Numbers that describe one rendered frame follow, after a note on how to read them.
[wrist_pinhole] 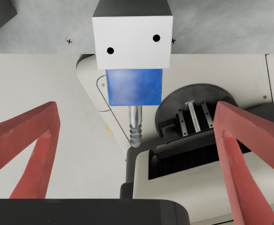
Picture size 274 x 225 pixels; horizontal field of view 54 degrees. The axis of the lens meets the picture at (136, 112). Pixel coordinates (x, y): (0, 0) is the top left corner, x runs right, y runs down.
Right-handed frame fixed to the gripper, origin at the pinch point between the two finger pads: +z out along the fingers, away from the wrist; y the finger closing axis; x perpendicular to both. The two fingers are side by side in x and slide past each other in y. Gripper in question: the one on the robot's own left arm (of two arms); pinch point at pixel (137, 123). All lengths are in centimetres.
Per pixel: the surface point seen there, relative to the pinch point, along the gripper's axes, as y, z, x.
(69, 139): 33, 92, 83
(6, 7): 9.7, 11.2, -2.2
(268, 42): -11.2, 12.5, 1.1
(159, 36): -1.5, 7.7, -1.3
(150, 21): -0.8, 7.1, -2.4
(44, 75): 39, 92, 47
